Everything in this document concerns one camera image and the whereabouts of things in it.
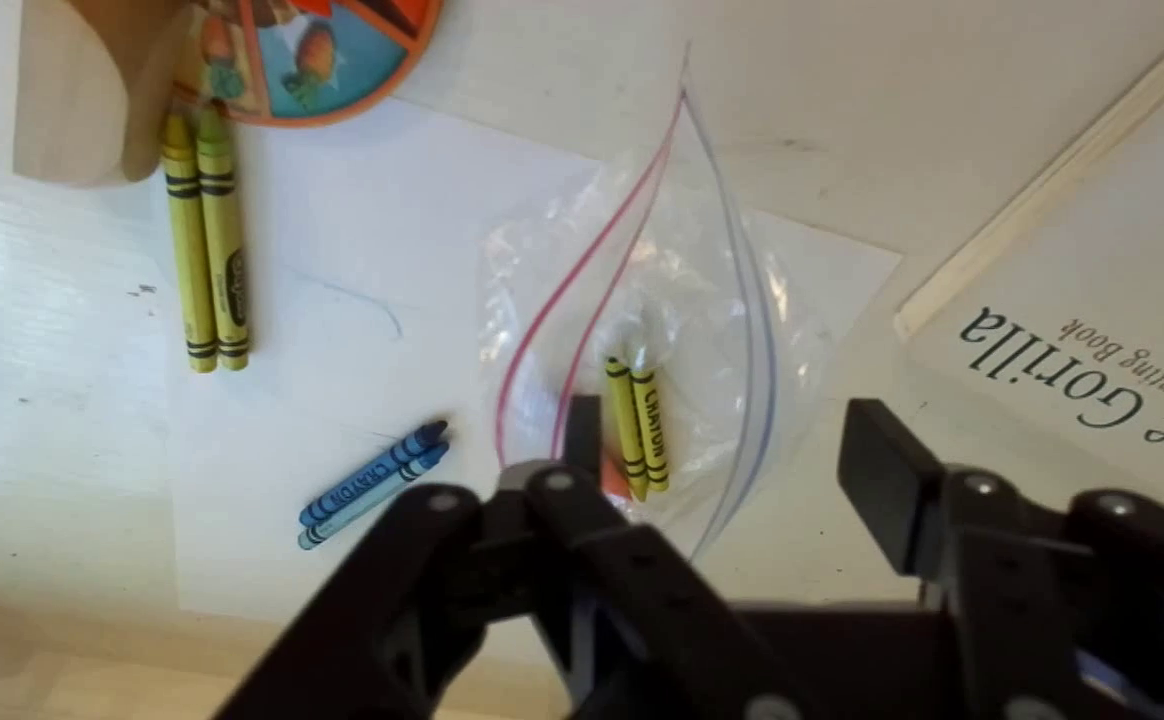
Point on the One Gorilla picture book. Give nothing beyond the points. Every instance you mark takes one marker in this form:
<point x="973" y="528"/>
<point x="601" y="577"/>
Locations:
<point x="1072" y="304"/>

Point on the short yellow crayon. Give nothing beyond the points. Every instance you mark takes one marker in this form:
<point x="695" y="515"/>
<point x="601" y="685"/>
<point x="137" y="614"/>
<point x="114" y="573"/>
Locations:
<point x="621" y="420"/>
<point x="654" y="426"/>

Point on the clear plastic zip bag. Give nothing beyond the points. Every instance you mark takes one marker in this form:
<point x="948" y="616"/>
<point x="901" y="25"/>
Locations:
<point x="685" y="266"/>

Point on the blue crayon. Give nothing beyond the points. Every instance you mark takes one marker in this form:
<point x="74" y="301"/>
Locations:
<point x="375" y="484"/>

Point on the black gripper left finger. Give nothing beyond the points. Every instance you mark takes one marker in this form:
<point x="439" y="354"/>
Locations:
<point x="607" y="627"/>

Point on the white paper sheet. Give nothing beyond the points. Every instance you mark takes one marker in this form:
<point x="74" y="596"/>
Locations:
<point x="381" y="266"/>

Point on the orange red crayon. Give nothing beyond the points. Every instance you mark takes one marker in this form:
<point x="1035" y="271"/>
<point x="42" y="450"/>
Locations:
<point x="613" y="479"/>

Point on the light wooden block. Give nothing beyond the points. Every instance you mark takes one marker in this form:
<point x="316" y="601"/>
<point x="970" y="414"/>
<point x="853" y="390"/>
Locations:
<point x="74" y="95"/>

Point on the round colourful puzzle disc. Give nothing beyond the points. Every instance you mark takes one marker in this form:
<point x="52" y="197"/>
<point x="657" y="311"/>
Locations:
<point x="324" y="64"/>

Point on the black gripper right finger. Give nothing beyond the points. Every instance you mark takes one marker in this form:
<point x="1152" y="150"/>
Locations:
<point x="1072" y="614"/>

